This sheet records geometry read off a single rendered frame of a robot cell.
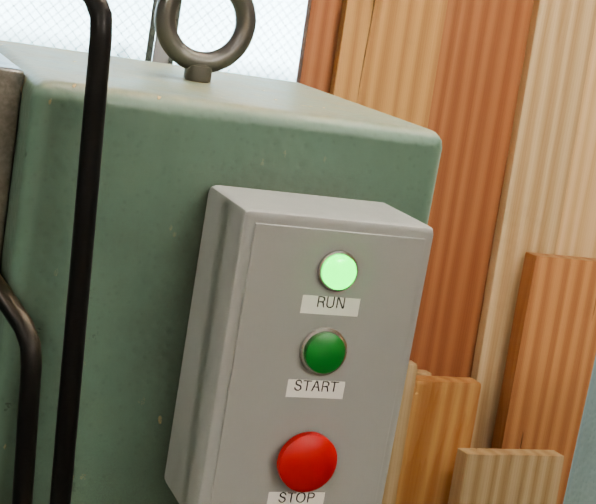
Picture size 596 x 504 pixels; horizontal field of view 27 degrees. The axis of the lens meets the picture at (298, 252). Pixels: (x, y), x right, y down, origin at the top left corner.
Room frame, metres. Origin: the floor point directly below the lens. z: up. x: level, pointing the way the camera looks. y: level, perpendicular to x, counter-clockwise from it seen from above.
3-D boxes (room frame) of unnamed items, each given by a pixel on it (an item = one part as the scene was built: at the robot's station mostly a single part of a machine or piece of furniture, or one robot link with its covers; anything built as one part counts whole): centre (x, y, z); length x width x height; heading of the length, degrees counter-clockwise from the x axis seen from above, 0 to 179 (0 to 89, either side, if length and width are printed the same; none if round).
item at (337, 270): (0.58, -0.02, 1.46); 0.02 x 0.01 x 0.02; 113
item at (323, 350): (0.58, -0.02, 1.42); 0.02 x 0.01 x 0.02; 113
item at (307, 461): (0.58, -0.02, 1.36); 0.03 x 0.01 x 0.03; 113
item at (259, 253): (0.61, -0.01, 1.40); 0.10 x 0.06 x 0.16; 113
